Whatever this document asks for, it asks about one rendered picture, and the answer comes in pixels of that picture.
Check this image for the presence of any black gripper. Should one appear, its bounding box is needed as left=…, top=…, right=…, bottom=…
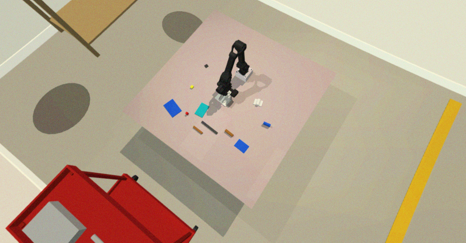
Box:
left=226, top=84, right=238, bottom=97

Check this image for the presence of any teal flat rectangular plate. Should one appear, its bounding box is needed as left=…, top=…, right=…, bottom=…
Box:
left=195, top=103, right=209, bottom=117

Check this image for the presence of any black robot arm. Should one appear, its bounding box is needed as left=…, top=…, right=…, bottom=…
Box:
left=216, top=40, right=250, bottom=96

